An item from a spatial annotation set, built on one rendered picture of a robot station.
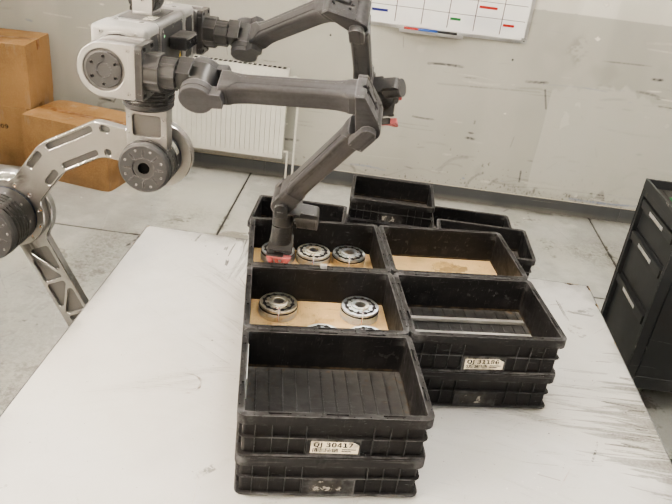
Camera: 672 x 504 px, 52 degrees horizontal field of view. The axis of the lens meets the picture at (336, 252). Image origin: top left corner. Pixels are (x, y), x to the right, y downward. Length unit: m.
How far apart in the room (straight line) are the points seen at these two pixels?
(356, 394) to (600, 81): 3.56
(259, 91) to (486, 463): 1.00
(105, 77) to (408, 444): 1.02
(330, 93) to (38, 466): 1.01
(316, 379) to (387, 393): 0.17
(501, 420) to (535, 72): 3.21
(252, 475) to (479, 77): 3.60
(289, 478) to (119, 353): 0.65
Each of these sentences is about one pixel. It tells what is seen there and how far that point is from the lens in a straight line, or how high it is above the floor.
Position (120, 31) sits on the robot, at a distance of 1.68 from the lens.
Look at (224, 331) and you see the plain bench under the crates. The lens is 2.01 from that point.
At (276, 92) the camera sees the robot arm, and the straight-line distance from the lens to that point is 1.53.
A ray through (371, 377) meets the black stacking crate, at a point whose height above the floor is 0.83.
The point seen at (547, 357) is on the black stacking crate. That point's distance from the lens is 1.83.
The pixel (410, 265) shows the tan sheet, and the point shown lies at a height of 0.83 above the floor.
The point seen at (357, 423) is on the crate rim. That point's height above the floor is 0.92.
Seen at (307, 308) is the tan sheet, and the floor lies 0.83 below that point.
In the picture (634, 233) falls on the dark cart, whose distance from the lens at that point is 3.26.
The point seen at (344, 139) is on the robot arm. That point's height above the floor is 1.35.
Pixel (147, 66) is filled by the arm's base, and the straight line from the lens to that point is 1.58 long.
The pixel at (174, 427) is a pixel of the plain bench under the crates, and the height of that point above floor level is 0.70.
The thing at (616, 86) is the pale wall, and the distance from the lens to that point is 4.88.
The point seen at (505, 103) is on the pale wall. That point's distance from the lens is 4.76.
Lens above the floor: 1.85
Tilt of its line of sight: 28 degrees down
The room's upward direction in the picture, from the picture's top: 7 degrees clockwise
